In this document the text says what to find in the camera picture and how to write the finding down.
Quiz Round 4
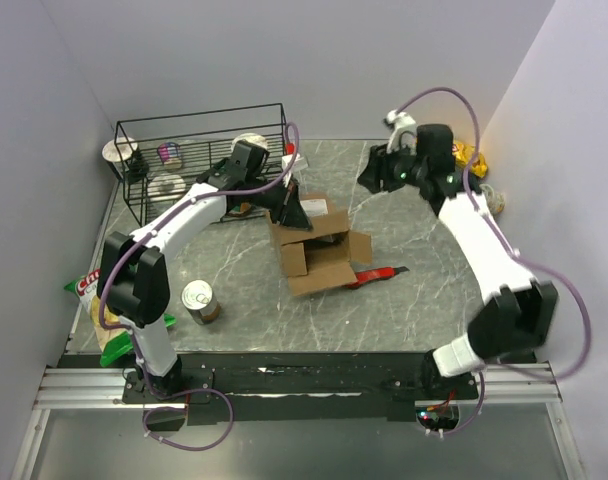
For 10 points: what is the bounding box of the white paper cup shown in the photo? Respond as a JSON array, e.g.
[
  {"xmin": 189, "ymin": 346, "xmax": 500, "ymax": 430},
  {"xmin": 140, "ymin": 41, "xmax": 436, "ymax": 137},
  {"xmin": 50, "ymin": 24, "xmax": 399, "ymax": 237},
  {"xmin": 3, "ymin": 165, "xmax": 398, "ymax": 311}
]
[{"xmin": 101, "ymin": 136, "xmax": 139, "ymax": 179}]

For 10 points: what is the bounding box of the aluminium frame rail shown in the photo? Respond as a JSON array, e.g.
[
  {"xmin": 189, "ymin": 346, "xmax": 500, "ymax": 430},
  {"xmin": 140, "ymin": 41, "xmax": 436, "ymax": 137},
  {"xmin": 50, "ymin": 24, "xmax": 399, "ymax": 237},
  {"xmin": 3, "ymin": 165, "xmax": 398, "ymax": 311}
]
[{"xmin": 12, "ymin": 351, "xmax": 562, "ymax": 479}]

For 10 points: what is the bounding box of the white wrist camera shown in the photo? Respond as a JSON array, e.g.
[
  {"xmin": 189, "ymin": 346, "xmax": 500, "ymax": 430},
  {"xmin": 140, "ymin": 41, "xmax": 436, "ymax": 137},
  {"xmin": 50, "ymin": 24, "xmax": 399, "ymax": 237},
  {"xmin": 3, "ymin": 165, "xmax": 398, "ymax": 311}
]
[
  {"xmin": 281, "ymin": 142, "xmax": 309, "ymax": 173},
  {"xmin": 383, "ymin": 110, "xmax": 417, "ymax": 154}
]

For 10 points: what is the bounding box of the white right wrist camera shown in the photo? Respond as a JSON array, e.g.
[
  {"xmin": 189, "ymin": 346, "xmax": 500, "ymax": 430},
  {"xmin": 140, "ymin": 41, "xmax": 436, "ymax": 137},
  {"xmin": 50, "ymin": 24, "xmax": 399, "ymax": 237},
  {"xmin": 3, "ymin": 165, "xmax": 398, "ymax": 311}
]
[{"xmin": 383, "ymin": 110, "xmax": 417, "ymax": 154}]

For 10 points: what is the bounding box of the green chips bag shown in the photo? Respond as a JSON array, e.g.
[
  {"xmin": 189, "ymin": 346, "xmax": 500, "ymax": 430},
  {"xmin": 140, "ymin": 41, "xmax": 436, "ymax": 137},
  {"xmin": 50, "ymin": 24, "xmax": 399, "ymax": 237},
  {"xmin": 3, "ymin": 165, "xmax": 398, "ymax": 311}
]
[{"xmin": 63, "ymin": 267, "xmax": 177, "ymax": 369}]

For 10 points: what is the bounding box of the brown cardboard express box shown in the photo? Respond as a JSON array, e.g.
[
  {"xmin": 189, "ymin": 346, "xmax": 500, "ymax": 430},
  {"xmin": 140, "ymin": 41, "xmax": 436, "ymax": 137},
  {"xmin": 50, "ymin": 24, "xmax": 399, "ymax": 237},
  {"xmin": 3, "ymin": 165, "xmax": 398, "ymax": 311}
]
[{"xmin": 268, "ymin": 192, "xmax": 373, "ymax": 296}]

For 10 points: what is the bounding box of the black cone object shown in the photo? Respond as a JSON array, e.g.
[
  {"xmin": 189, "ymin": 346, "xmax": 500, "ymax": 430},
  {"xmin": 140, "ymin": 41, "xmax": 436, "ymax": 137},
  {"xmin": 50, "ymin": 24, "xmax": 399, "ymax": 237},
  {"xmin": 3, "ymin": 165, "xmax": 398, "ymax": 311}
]
[{"xmin": 125, "ymin": 149, "xmax": 149, "ymax": 185}]

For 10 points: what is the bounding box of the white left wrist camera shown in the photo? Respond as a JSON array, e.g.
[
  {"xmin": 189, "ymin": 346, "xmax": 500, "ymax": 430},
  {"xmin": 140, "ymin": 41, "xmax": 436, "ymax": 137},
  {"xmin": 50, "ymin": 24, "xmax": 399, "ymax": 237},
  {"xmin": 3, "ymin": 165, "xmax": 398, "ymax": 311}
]
[{"xmin": 281, "ymin": 142, "xmax": 309, "ymax": 173}]

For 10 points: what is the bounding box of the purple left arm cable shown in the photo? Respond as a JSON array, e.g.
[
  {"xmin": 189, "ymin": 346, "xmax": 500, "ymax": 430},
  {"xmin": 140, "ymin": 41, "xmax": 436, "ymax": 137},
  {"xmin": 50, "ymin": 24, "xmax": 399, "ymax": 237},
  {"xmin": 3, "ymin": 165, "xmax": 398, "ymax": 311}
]
[{"xmin": 97, "ymin": 122, "xmax": 301, "ymax": 454}]

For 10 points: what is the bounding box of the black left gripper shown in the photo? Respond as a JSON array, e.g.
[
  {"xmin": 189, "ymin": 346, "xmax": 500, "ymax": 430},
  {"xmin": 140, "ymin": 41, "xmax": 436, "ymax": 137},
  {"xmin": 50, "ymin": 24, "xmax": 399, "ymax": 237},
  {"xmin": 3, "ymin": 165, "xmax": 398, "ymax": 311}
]
[{"xmin": 245, "ymin": 175, "xmax": 312, "ymax": 231}]

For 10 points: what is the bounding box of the Chobani yogurt cup right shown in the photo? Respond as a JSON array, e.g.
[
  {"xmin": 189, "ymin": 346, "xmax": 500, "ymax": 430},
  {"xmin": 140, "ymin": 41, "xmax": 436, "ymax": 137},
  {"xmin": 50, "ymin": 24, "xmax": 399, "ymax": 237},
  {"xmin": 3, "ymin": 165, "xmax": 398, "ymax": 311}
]
[{"xmin": 480, "ymin": 183, "xmax": 505, "ymax": 216}]

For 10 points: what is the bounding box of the yellow Lays chips bag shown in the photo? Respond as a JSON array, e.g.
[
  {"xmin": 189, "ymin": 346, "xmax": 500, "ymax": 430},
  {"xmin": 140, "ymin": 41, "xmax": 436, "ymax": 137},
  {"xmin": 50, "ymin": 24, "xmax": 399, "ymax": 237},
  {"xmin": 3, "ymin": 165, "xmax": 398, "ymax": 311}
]
[{"xmin": 453, "ymin": 140, "xmax": 488, "ymax": 179}]

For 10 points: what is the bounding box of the silver tin can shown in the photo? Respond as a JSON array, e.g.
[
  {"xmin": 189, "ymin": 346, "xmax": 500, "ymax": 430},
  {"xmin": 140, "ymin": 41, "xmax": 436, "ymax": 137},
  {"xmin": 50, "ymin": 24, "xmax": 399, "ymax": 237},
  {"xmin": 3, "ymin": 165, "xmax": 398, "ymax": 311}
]
[{"xmin": 181, "ymin": 280, "xmax": 221, "ymax": 325}]

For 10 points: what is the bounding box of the red black utility knife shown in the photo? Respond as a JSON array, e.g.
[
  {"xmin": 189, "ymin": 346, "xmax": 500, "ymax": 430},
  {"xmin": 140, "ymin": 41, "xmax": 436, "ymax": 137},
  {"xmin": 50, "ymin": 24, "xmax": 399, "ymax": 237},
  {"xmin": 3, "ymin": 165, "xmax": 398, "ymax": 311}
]
[{"xmin": 345, "ymin": 266, "xmax": 409, "ymax": 289}]

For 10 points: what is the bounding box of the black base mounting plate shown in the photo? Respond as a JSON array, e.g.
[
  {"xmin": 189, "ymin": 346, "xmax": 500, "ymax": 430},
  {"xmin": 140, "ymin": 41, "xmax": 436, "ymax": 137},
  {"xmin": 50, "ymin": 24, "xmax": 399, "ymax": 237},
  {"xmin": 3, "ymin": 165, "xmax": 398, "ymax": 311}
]
[{"xmin": 121, "ymin": 349, "xmax": 538, "ymax": 434}]

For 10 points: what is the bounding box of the purple label small cup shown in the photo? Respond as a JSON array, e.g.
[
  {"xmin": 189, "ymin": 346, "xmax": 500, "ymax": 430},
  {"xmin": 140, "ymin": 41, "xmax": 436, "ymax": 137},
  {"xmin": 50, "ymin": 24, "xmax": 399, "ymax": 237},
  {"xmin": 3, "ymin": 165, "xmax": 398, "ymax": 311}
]
[{"xmin": 157, "ymin": 142, "xmax": 183, "ymax": 171}]

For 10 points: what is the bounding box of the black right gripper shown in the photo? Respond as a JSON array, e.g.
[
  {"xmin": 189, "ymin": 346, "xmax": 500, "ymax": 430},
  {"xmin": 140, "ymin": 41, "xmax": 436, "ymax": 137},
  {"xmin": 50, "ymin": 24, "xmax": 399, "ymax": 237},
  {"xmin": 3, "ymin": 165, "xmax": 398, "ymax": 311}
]
[{"xmin": 354, "ymin": 138, "xmax": 426, "ymax": 197}]

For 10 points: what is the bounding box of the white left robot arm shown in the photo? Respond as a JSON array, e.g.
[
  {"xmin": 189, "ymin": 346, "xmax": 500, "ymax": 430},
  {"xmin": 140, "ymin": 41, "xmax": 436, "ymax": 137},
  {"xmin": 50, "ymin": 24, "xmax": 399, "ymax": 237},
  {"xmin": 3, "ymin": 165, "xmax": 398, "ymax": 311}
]
[{"xmin": 97, "ymin": 140, "xmax": 312, "ymax": 402}]

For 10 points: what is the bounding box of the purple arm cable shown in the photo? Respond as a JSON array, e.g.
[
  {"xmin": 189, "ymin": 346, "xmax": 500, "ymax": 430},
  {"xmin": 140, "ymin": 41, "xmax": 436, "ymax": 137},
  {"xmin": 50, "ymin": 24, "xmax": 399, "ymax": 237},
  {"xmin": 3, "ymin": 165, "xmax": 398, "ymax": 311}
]
[
  {"xmin": 396, "ymin": 87, "xmax": 593, "ymax": 441},
  {"xmin": 97, "ymin": 122, "xmax": 301, "ymax": 454}
]

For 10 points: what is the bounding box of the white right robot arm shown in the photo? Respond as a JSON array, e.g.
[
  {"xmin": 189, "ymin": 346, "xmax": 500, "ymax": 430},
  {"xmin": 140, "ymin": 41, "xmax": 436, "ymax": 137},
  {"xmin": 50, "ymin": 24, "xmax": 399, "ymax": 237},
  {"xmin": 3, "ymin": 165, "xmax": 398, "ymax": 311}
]
[{"xmin": 357, "ymin": 121, "xmax": 558, "ymax": 399}]

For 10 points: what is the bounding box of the Chobani yogurt cup in rack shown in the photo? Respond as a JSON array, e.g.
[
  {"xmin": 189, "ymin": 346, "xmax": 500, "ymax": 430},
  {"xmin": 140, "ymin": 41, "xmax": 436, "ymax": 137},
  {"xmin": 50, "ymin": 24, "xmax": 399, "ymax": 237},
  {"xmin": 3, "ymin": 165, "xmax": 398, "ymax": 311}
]
[{"xmin": 231, "ymin": 132, "xmax": 269, "ymax": 150}]

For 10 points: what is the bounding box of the white round container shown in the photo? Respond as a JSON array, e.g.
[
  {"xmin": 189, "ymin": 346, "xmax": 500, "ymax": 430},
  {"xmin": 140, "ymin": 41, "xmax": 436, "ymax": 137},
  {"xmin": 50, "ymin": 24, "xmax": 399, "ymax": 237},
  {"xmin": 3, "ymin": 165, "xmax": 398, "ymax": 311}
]
[{"xmin": 147, "ymin": 174, "xmax": 188, "ymax": 205}]

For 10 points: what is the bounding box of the black wire basket rack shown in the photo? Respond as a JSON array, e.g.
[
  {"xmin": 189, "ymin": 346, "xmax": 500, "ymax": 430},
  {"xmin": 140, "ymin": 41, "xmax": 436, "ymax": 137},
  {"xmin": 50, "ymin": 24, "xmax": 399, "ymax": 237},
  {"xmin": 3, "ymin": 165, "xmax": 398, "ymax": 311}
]
[{"xmin": 113, "ymin": 102, "xmax": 287, "ymax": 226}]

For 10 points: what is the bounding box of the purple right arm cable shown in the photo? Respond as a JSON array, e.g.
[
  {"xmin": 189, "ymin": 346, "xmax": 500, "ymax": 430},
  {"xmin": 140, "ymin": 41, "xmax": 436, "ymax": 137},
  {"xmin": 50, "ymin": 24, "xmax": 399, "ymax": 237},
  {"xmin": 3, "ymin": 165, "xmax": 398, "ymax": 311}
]
[{"xmin": 396, "ymin": 87, "xmax": 593, "ymax": 441}]

